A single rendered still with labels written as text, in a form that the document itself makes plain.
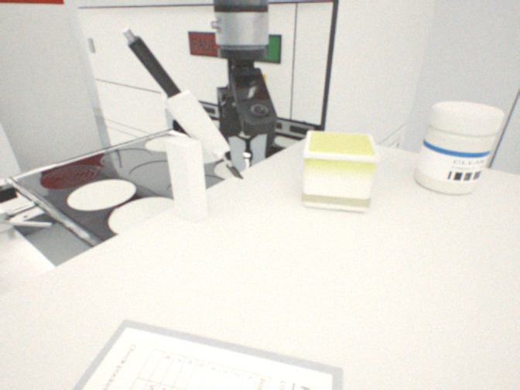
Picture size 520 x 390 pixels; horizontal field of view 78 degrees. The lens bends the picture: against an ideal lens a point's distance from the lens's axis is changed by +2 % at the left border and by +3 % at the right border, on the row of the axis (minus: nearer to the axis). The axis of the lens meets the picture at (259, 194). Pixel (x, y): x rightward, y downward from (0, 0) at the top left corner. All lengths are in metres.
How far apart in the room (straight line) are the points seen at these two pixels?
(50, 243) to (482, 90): 1.93
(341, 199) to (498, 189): 0.21
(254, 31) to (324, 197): 0.25
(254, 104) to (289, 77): 0.21
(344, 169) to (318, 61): 0.30
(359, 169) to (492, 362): 0.18
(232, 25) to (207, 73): 0.31
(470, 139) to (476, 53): 1.62
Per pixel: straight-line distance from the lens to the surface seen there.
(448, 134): 0.42
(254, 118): 0.41
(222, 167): 0.61
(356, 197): 0.35
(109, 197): 0.56
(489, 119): 0.42
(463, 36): 2.03
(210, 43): 0.75
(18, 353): 0.27
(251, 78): 0.47
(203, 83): 0.78
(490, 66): 2.02
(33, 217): 0.67
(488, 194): 0.47
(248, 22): 0.47
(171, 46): 0.85
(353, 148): 0.34
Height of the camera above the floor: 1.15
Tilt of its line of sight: 29 degrees down
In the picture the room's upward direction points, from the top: straight up
